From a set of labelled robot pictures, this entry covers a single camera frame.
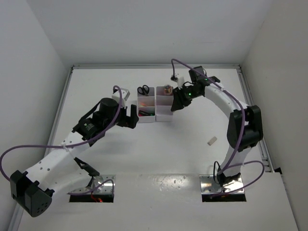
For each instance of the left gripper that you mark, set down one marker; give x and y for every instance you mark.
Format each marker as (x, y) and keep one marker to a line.
(127, 121)

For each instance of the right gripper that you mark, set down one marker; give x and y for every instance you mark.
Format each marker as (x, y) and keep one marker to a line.
(179, 102)

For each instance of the pink black highlighter marker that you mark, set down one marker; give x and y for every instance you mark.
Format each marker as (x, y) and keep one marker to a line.
(141, 111)

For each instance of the brown tape roll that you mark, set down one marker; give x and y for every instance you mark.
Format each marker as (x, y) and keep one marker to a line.
(167, 90)

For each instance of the black handled scissors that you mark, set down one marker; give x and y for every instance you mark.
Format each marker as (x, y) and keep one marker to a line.
(143, 90)

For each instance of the beige eraser block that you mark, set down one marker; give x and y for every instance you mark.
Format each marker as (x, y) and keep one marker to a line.
(212, 141)

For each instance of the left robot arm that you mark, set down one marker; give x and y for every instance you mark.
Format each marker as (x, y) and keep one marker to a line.
(33, 189)

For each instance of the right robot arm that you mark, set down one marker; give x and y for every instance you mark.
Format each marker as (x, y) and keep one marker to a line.
(244, 129)

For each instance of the white left organizer box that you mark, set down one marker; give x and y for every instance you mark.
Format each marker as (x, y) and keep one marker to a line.
(150, 101)

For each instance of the white organizer box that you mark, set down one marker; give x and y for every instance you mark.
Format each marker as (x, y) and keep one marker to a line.
(163, 106)
(150, 101)

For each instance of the white right organizer box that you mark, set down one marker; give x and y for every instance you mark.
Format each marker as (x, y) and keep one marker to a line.
(163, 106)

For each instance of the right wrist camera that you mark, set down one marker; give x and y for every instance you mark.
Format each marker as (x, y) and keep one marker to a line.
(178, 79)

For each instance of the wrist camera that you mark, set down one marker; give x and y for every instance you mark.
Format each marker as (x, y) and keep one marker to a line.
(121, 95)
(178, 79)

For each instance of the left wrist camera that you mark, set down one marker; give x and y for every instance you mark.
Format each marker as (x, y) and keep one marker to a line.
(121, 95)

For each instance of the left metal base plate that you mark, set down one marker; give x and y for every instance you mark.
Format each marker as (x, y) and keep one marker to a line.
(102, 184)

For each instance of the metal base plate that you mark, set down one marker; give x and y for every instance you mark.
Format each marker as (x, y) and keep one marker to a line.
(209, 186)
(102, 184)

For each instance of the aluminium table frame rail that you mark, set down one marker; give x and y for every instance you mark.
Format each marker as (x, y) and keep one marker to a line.
(157, 166)

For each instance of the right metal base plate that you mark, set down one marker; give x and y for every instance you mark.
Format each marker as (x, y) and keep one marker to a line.
(209, 186)

